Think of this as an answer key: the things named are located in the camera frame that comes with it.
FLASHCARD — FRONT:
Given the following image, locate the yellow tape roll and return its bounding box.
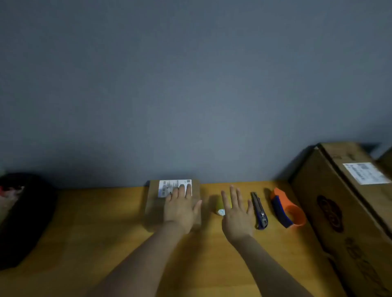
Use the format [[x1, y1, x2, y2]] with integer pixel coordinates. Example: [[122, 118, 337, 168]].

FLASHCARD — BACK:
[[213, 196, 227, 216]]

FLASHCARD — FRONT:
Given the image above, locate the large printed cardboard box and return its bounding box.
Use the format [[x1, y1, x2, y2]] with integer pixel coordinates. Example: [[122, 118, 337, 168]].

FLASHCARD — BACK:
[[290, 142, 392, 297]]

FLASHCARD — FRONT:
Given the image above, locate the black bag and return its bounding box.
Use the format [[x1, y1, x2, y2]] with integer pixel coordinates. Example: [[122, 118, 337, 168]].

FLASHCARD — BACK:
[[0, 173, 58, 271]]

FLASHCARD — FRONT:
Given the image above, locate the person's left forearm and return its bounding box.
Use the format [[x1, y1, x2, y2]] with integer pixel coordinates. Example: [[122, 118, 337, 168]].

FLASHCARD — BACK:
[[87, 221, 186, 297]]

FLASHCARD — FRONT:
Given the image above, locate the person's right hand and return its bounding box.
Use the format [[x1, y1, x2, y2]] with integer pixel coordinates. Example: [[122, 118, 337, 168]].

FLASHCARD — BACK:
[[221, 185, 255, 244]]

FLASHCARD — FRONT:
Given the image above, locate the small labelled cardboard box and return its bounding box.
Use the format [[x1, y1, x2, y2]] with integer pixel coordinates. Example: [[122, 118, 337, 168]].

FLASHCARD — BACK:
[[144, 179, 202, 232]]

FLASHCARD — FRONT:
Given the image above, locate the person's right forearm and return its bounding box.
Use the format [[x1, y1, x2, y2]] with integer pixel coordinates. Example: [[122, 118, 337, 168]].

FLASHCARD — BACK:
[[230, 235, 313, 297]]

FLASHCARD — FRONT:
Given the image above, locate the person's left hand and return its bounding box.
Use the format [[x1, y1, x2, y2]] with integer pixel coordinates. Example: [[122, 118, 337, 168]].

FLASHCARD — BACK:
[[163, 184, 203, 235]]

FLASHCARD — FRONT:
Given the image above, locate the orange blue tape dispenser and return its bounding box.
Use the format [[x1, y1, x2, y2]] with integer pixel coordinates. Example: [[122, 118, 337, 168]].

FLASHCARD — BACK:
[[270, 187, 307, 229]]

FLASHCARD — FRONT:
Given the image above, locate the blue black utility knife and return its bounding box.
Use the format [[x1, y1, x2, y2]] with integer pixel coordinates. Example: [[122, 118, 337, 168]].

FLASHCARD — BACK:
[[251, 192, 269, 230]]

